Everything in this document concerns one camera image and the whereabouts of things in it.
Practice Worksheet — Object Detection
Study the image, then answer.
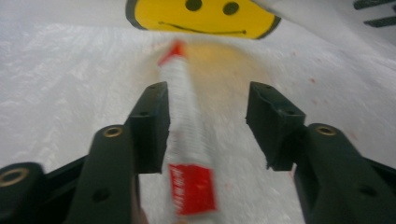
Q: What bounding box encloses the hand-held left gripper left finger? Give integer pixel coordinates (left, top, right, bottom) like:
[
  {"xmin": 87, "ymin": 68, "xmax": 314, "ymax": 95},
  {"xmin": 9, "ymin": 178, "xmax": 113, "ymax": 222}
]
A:
[{"xmin": 125, "ymin": 81, "xmax": 171, "ymax": 175}]

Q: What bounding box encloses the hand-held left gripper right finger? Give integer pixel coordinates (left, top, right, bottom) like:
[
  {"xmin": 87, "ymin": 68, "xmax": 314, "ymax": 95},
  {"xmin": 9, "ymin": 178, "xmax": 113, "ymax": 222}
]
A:
[{"xmin": 246, "ymin": 81, "xmax": 306, "ymax": 172}]

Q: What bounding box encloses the red white tube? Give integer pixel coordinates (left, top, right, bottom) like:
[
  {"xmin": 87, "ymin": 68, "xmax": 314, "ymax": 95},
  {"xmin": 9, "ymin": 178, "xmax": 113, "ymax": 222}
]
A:
[{"xmin": 157, "ymin": 39, "xmax": 219, "ymax": 224}]

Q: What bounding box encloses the white smiley plastic bag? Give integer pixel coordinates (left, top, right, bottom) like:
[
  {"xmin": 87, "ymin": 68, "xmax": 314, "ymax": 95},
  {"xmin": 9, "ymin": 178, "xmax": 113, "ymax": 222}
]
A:
[{"xmin": 0, "ymin": 0, "xmax": 396, "ymax": 224}]

